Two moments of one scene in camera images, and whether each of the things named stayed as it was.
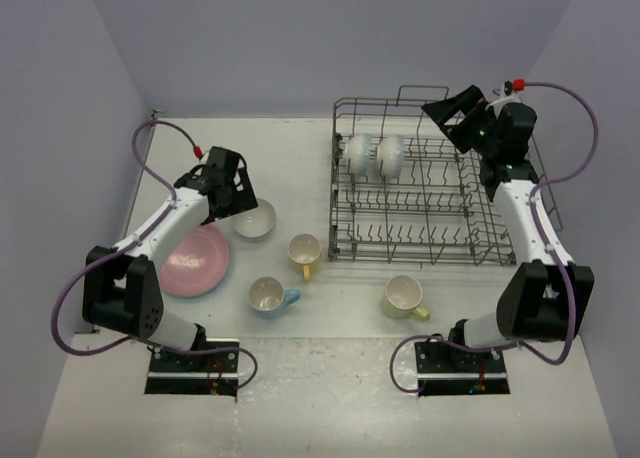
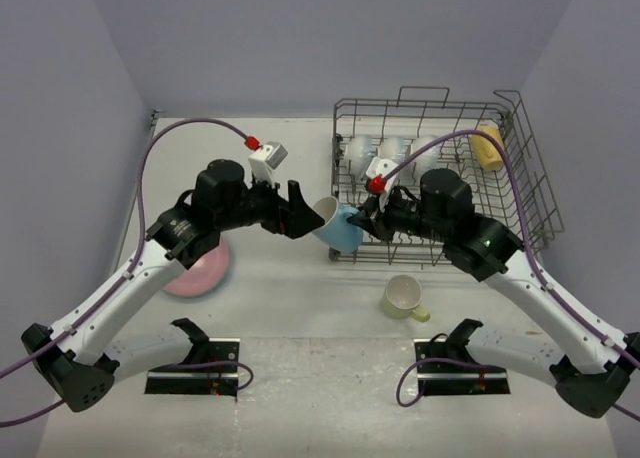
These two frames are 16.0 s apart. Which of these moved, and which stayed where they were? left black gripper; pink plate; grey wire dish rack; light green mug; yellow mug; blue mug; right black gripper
Moved: blue mug; yellow mug; right black gripper; left black gripper
Stayed: grey wire dish rack; pink plate; light green mug
